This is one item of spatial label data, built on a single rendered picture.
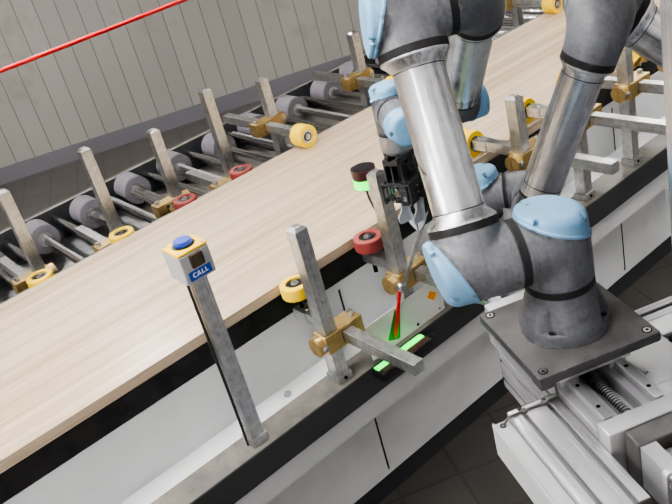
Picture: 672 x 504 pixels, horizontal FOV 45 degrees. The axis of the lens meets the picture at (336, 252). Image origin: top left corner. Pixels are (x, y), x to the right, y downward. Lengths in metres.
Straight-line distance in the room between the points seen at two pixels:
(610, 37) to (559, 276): 0.41
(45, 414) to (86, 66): 4.77
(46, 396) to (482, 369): 1.41
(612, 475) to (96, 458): 1.15
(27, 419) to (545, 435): 1.13
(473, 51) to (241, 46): 5.17
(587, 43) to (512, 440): 0.67
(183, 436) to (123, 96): 4.73
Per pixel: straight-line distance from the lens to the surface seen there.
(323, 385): 2.01
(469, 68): 1.53
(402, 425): 2.56
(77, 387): 1.98
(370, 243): 2.12
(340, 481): 2.47
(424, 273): 2.02
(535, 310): 1.41
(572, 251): 1.34
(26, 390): 2.06
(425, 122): 1.31
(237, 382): 1.81
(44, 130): 6.62
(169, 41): 6.50
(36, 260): 2.72
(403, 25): 1.31
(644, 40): 1.61
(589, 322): 1.41
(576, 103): 1.50
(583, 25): 1.47
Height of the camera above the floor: 1.90
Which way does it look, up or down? 28 degrees down
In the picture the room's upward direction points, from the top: 15 degrees counter-clockwise
